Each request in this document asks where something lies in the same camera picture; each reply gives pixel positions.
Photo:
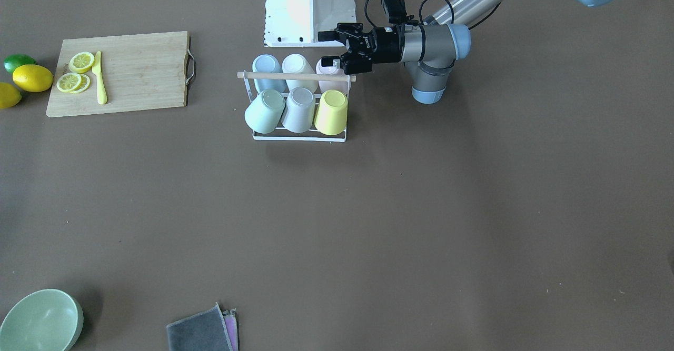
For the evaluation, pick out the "wooden cutting board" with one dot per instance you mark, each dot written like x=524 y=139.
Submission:
x=140 y=72

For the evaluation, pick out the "yellow cup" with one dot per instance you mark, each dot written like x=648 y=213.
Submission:
x=332 y=113

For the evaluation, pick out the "grey cup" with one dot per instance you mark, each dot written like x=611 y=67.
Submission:
x=299 y=112

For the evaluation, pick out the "lime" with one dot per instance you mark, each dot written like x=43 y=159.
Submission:
x=14 y=61

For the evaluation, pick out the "white wire cup rack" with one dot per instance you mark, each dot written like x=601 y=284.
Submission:
x=267 y=74

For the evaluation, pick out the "green cup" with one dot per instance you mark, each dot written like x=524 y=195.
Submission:
x=265 y=111

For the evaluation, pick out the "yellow knife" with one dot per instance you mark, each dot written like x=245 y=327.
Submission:
x=97 y=70

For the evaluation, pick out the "upper yellow lemon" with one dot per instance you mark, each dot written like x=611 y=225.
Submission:
x=33 y=78

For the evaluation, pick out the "green bowl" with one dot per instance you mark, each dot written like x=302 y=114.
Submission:
x=48 y=319

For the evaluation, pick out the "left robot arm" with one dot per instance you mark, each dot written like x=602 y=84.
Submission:
x=428 y=49

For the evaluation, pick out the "lower yellow lemon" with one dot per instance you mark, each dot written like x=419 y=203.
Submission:
x=9 y=95

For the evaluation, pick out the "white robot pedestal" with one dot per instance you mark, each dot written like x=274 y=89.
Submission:
x=296 y=23

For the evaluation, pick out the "yellow lemon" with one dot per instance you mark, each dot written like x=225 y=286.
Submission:
x=33 y=78
x=9 y=95

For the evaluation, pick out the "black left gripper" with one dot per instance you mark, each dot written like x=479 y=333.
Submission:
x=388 y=46

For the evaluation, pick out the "grey cloth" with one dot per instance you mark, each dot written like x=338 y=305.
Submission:
x=213 y=329

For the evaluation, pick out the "lemon slice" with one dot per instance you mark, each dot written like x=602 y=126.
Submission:
x=82 y=62
x=73 y=83

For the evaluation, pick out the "white cup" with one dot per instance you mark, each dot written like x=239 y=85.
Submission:
x=297 y=64

